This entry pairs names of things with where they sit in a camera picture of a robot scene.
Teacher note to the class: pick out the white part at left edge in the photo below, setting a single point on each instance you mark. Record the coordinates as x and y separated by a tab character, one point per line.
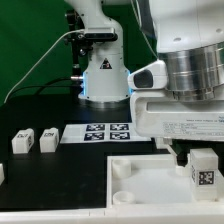
2	177

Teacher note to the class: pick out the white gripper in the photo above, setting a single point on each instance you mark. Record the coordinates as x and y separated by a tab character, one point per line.
155	113

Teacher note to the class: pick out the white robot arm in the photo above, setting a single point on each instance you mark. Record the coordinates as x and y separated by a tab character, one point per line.
180	96

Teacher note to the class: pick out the white square tabletop with sockets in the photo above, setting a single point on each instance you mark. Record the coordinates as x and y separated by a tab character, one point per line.
151	180

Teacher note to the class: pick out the white sheet with tags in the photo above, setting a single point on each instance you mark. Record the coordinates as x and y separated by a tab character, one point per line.
101	132

